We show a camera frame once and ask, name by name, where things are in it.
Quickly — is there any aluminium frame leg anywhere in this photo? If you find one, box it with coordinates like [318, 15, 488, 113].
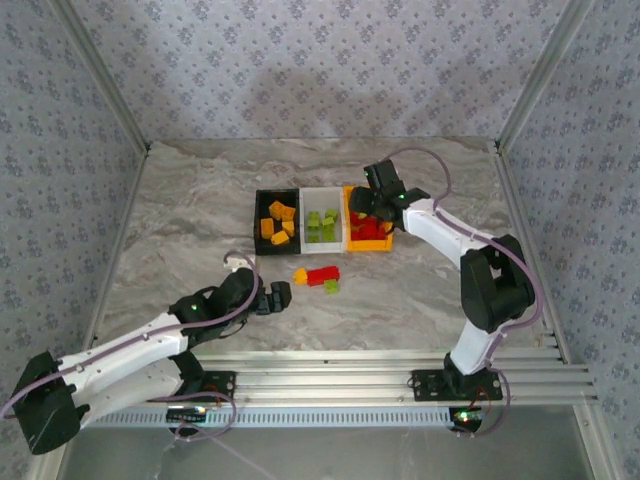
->
[573, 402, 620, 480]

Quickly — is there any black plastic bin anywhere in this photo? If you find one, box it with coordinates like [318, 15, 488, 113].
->
[253, 188, 301, 257]

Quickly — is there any aluminium side rail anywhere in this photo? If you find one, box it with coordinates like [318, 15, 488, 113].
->
[77, 142, 154, 366]
[492, 139, 571, 361]

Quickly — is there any aluminium corner post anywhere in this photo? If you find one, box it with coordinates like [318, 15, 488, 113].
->
[494, 0, 600, 147]
[49, 0, 151, 151]

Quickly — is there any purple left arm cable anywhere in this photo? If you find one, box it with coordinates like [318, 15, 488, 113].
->
[0, 251, 262, 444]

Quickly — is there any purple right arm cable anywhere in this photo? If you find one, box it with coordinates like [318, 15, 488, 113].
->
[382, 147, 546, 439]

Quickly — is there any yellow plastic bin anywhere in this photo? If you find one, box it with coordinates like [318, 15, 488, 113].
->
[342, 185, 395, 254]

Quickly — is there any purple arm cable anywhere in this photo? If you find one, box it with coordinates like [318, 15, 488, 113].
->
[0, 251, 262, 444]
[382, 147, 546, 439]

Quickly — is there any white plastic bin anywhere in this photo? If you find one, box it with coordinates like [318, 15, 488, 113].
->
[298, 187, 347, 254]

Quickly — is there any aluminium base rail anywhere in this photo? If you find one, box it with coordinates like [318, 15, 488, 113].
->
[89, 347, 600, 407]

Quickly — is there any long red lego brick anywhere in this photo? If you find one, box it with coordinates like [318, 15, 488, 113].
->
[305, 266, 341, 287]

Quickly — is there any small circuit board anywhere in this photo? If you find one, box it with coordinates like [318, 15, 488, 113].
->
[451, 408, 487, 427]
[166, 407, 209, 423]

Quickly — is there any grey slotted cable duct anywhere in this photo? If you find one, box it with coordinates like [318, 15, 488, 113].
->
[92, 407, 464, 430]

